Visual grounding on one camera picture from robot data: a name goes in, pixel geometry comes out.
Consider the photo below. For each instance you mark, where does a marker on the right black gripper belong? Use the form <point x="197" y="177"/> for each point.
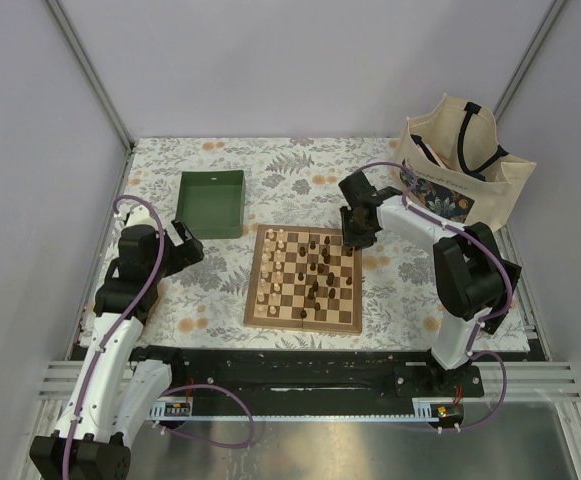
<point x="349" y="239"/>

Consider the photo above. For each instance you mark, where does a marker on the beige floral tote bag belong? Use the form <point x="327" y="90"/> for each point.
<point x="457" y="168"/>

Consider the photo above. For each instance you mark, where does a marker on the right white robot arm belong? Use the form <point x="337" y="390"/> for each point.
<point x="473" y="282"/>

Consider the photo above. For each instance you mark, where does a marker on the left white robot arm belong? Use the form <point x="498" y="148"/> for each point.
<point x="93" y="436"/>

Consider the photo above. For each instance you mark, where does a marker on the green rectangular tray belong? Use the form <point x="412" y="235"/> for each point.
<point x="211" y="203"/>

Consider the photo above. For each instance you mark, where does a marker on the wooden chess board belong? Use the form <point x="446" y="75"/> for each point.
<point x="287" y="274"/>

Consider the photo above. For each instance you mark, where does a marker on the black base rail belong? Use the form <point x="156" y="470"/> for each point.
<point x="298" y="383"/>

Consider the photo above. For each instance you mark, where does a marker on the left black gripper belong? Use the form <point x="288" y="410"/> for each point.
<point x="184" y="254"/>

